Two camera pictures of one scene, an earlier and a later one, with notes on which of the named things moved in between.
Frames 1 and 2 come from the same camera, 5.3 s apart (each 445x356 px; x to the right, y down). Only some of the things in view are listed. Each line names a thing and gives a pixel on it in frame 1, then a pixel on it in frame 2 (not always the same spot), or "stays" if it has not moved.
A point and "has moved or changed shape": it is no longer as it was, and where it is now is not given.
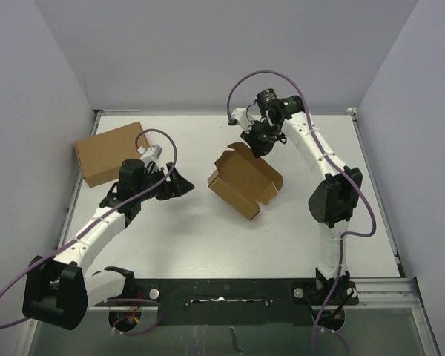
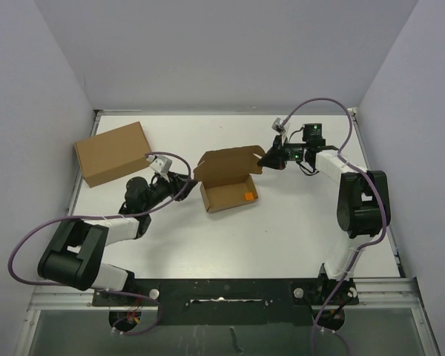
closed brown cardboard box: (101, 156) stays
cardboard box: (242, 179) has moved or changed shape
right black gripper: (258, 148) to (274, 157)
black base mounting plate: (229, 301) stays
